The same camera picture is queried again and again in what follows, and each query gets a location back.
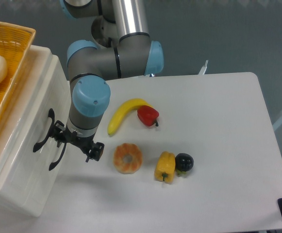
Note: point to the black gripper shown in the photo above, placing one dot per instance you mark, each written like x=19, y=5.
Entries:
x=92, y=150

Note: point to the white drawer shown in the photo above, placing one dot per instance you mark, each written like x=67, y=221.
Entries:
x=25, y=120

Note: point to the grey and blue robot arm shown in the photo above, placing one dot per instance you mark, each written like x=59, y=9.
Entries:
x=129, y=53

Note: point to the white drawer cabinet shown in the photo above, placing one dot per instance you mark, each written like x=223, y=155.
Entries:
x=31, y=201

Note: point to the orange glazed donut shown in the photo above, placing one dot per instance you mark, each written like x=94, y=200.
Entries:
x=127, y=158

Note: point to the yellow banana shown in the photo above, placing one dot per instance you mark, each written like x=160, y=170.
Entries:
x=121, y=112

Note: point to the red bell pepper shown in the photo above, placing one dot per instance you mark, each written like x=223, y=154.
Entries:
x=148, y=116

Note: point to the yellow bell pepper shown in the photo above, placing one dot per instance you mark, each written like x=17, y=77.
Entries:
x=165, y=167

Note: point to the black round fruit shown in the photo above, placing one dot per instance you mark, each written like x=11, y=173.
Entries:
x=183, y=163

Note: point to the orange wicker basket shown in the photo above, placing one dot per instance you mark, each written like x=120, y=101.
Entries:
x=15, y=41

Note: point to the black lower drawer handle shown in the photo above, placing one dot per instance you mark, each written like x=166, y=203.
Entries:
x=54, y=164

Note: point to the white bracket right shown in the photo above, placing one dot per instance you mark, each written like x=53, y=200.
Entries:
x=203, y=68

